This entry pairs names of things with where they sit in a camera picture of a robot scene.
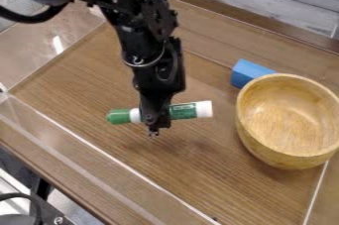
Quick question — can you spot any blue foam block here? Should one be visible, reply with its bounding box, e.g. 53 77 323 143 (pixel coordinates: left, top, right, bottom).
231 59 273 88

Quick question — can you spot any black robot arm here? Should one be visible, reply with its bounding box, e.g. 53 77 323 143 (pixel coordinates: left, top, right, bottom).
0 0 185 135

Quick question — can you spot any black cable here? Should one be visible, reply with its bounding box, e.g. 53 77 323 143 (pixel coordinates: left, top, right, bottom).
0 2 68 25

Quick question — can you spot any black metal stand base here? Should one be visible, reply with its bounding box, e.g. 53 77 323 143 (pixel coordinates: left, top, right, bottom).
0 195 77 225

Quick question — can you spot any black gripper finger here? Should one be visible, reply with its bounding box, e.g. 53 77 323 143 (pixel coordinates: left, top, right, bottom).
139 95 171 137

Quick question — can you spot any clear acrylic tray wall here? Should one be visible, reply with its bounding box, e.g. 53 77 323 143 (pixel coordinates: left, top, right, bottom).
0 0 339 225

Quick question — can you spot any green Expo marker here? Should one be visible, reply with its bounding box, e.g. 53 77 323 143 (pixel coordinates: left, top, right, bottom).
105 100 213 125

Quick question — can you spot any brown wooden bowl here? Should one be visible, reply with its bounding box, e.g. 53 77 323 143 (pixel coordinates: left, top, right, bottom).
236 73 339 169

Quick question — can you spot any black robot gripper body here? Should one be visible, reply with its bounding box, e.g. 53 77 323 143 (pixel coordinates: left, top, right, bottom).
120 36 187 103

